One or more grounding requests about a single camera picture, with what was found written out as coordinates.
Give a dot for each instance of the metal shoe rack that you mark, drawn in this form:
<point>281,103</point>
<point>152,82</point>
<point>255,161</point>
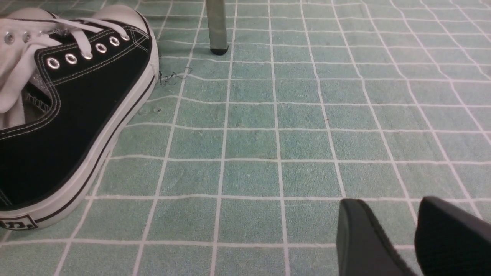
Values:
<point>216,17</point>

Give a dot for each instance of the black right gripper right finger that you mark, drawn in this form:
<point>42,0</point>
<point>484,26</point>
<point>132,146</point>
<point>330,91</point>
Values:
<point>450,241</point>

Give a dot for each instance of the black canvas sneaker right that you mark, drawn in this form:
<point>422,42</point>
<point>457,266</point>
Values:
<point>68,88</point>

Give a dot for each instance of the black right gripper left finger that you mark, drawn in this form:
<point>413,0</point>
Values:
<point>363,248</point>

